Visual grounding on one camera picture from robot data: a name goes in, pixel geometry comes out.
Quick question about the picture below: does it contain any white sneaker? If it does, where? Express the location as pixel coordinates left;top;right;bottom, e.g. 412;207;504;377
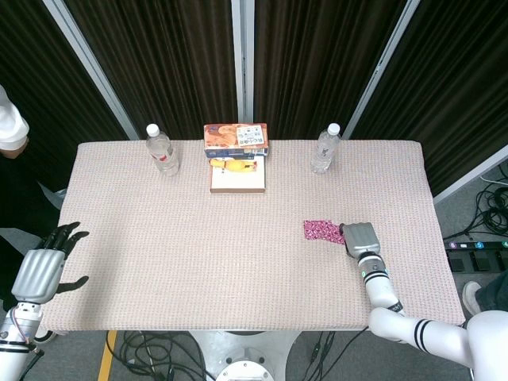
33;328;59;344
462;280;487;318

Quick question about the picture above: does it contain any grey metal frame post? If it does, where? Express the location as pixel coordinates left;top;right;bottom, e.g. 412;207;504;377
343;0;421;140
231;0;255;124
41;0;150;140

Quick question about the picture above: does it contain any orange blue snack box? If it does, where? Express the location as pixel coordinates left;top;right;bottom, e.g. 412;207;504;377
203;123;271;160

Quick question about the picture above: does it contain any dark brown pleated curtain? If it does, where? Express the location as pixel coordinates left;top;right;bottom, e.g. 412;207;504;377
65;0;239;140
253;0;408;140
0;0;132;191
348;0;508;198

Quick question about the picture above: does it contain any yellow rubber chicken toy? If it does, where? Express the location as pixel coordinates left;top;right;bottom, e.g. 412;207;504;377
209;157;257;175

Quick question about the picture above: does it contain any black power strip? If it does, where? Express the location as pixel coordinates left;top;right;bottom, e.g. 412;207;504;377
444;240;508;273

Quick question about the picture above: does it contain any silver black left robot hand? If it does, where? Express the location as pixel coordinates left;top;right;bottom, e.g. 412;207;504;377
10;221;90;305

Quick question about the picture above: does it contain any pink woven tablecloth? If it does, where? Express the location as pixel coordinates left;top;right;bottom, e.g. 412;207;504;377
37;139;466;333

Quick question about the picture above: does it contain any bare person forearm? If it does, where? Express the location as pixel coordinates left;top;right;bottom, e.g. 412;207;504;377
0;137;29;160

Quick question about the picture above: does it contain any dark trouser leg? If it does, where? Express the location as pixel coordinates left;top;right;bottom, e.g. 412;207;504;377
474;271;508;317

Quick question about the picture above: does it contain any grey metal frame rail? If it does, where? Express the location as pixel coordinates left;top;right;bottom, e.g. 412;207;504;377
432;143;508;206
38;181;67;211

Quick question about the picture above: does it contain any flat white brown box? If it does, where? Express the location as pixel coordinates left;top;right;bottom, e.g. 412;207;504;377
209;155;266;194

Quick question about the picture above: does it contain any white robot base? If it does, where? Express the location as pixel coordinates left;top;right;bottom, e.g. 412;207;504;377
188;329;302;381

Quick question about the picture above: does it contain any black cable with inline switch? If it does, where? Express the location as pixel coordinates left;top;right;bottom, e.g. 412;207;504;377
305;327;372;381

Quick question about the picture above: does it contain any black cable bundle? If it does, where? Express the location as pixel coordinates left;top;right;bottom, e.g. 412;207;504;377
106;331;215;381
456;162;508;239

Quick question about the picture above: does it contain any clear bottle with red label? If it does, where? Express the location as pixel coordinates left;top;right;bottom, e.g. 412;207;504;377
145;123;180;178

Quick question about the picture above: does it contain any clear bottle with white label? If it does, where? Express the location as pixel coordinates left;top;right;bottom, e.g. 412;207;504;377
310;122;342;175

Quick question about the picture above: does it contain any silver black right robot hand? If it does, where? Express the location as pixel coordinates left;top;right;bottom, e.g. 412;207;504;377
339;221;383;261

